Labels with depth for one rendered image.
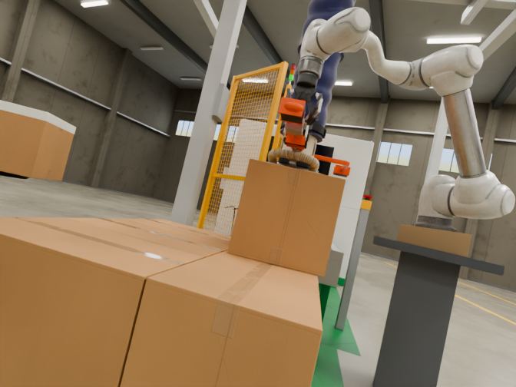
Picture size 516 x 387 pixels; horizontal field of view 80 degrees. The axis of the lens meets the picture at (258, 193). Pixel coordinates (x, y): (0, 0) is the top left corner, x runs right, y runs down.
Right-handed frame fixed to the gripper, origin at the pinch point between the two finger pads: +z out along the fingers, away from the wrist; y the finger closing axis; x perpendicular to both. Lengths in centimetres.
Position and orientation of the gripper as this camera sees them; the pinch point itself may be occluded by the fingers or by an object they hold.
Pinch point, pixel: (296, 128)
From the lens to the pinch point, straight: 118.4
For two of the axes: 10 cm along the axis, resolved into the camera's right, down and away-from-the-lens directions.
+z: -2.3, 9.7, -0.5
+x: -1.7, -0.9, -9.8
